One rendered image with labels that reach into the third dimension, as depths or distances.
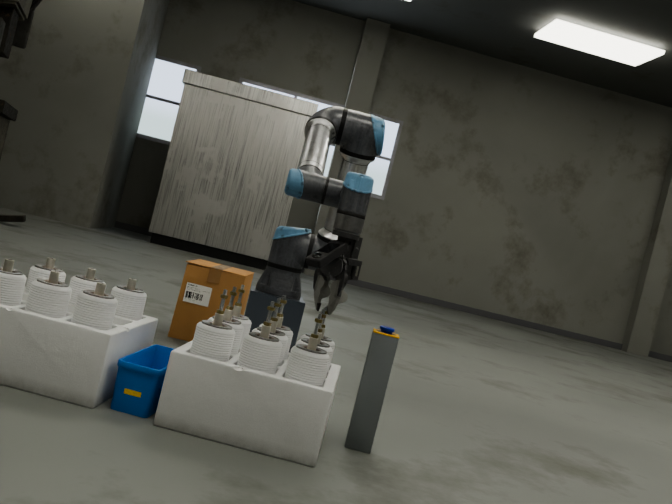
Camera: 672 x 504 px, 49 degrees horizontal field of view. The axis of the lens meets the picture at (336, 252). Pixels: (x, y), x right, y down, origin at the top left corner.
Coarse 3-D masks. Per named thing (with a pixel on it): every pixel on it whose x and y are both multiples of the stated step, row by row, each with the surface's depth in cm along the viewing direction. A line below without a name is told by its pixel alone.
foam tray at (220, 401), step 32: (192, 384) 172; (224, 384) 171; (256, 384) 171; (288, 384) 170; (160, 416) 172; (192, 416) 172; (224, 416) 171; (256, 416) 171; (288, 416) 170; (320, 416) 170; (256, 448) 171; (288, 448) 170
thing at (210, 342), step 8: (200, 328) 175; (208, 328) 174; (216, 328) 175; (200, 336) 175; (208, 336) 174; (216, 336) 174; (224, 336) 175; (232, 336) 177; (192, 344) 177; (200, 344) 175; (208, 344) 174; (216, 344) 174; (224, 344) 176; (232, 344) 179; (192, 352) 176; (200, 352) 175; (208, 352) 174; (216, 352) 175; (224, 352) 176; (224, 360) 176
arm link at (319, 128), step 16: (320, 112) 225; (336, 112) 226; (320, 128) 219; (336, 128) 225; (304, 144) 214; (320, 144) 211; (304, 160) 204; (320, 160) 205; (288, 176) 196; (304, 176) 196; (320, 176) 197; (288, 192) 197; (304, 192) 196; (320, 192) 196
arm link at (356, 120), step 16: (352, 112) 227; (352, 128) 226; (368, 128) 226; (384, 128) 228; (336, 144) 232; (352, 144) 228; (368, 144) 227; (352, 160) 230; (368, 160) 230; (336, 208) 236; (320, 240) 239
